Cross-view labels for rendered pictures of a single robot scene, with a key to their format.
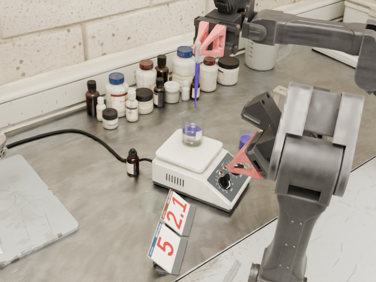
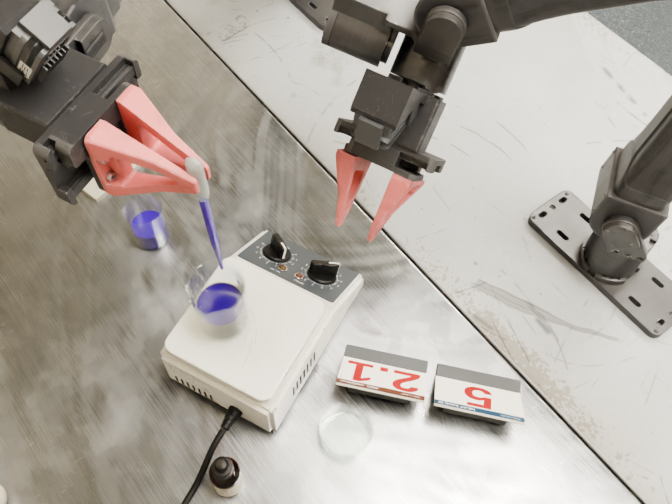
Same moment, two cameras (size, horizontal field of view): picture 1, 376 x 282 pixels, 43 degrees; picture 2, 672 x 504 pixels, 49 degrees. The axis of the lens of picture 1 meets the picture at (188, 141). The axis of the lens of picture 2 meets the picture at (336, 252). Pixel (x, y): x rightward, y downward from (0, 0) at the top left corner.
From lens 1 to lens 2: 0.84 m
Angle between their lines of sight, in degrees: 59
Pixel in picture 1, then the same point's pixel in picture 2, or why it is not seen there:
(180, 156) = (280, 344)
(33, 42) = not seen: outside the picture
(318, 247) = not seen: hidden behind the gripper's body
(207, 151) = (261, 288)
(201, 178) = (329, 310)
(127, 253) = (482, 475)
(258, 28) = (96, 27)
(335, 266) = (467, 152)
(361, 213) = (349, 92)
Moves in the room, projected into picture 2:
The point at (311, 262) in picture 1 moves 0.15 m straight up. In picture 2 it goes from (464, 181) to (487, 98)
